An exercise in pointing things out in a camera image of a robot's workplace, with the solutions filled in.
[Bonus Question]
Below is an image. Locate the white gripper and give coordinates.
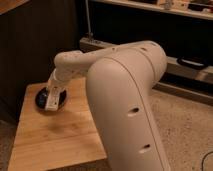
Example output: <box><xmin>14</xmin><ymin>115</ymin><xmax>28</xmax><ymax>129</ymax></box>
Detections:
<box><xmin>47</xmin><ymin>70</ymin><xmax>67</xmax><ymax>89</ymax></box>

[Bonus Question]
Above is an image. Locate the white plastic bottle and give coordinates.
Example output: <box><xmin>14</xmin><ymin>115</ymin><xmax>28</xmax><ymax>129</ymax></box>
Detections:
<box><xmin>45</xmin><ymin>87</ymin><xmax>60</xmax><ymax>111</ymax></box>

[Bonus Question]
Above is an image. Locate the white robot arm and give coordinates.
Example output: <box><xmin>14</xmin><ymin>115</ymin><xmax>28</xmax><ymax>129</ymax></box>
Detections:
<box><xmin>45</xmin><ymin>41</ymin><xmax>171</xmax><ymax>171</ymax></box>

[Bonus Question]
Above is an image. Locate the black ceramic bowl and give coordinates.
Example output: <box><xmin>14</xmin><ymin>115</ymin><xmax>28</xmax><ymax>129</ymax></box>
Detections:
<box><xmin>35</xmin><ymin>87</ymin><xmax>67</xmax><ymax>111</ymax></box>

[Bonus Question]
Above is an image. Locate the wooden table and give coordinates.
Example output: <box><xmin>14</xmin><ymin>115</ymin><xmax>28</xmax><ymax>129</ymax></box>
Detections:
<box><xmin>8</xmin><ymin>78</ymin><xmax>106</xmax><ymax>171</ymax></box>

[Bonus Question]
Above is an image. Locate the black object on beam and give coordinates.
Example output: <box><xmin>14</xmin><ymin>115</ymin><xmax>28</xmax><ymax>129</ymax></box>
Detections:
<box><xmin>176</xmin><ymin>58</ymin><xmax>208</xmax><ymax>70</ymax></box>

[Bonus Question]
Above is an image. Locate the wooden wall shelf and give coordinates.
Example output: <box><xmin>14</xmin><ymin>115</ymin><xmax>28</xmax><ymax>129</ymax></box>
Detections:
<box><xmin>92</xmin><ymin>0</ymin><xmax>213</xmax><ymax>21</ymax></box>

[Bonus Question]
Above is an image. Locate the black cable on floor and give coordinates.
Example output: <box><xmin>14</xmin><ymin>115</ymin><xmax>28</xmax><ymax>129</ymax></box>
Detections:
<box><xmin>200</xmin><ymin>149</ymin><xmax>213</xmax><ymax>171</ymax></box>

